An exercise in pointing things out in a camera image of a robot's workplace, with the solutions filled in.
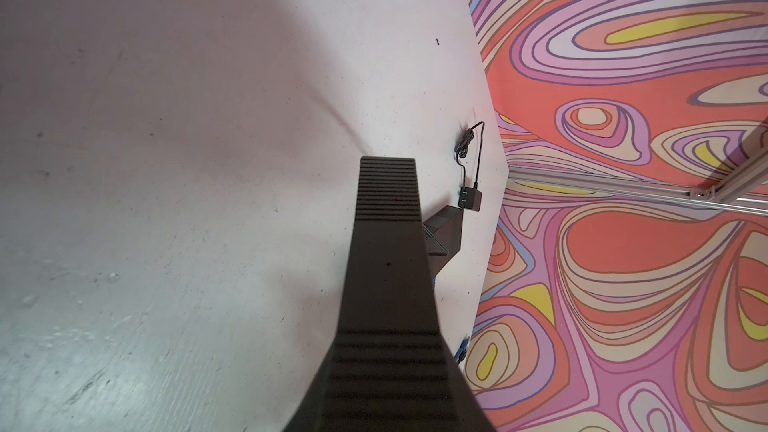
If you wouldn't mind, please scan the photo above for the black network switch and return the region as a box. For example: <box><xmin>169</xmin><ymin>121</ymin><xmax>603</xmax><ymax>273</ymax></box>
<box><xmin>285</xmin><ymin>156</ymin><xmax>494</xmax><ymax>431</ymax></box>
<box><xmin>423</xmin><ymin>205</ymin><xmax>464</xmax><ymax>281</ymax></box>

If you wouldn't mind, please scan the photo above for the black power adapter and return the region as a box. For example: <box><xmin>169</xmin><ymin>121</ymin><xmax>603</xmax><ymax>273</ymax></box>
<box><xmin>453</xmin><ymin>121</ymin><xmax>485</xmax><ymax>212</ymax></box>

